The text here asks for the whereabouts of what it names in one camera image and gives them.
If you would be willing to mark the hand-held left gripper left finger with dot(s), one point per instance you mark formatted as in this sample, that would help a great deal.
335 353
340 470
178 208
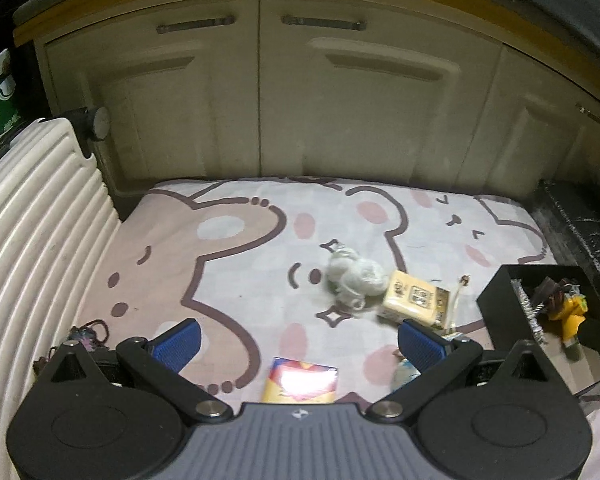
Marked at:
180 344

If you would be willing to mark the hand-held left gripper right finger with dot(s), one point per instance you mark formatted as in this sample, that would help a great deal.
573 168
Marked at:
420 346

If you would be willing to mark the yellow printed box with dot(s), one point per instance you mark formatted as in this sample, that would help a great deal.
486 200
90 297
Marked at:
412 301

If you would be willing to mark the black storage box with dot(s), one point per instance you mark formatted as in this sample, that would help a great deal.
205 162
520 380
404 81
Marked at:
505 310

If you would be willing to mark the pink bear printed blanket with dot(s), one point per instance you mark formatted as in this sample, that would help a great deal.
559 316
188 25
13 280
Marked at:
260 270

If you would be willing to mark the silver tinsel brush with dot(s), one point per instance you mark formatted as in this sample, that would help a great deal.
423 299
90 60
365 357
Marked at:
530 310

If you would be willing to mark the colourful glossy card box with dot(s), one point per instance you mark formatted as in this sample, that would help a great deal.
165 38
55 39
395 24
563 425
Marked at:
300 382

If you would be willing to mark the brown small item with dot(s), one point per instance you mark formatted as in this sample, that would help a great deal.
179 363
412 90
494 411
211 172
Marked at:
550 292

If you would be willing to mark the yellow toy figure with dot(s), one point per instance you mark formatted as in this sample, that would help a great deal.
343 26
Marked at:
570 316

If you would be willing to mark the white ribbed suitcase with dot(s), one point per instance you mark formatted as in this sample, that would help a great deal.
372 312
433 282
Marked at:
30 220

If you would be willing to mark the black foil wrapped bundle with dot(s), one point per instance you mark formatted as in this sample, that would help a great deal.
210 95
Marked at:
580 230

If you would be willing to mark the cream cabinet door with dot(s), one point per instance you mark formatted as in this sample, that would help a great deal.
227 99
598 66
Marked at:
370 125
180 120
540 135

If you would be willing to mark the cream cabinet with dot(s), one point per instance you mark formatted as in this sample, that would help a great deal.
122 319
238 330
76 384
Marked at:
370 125

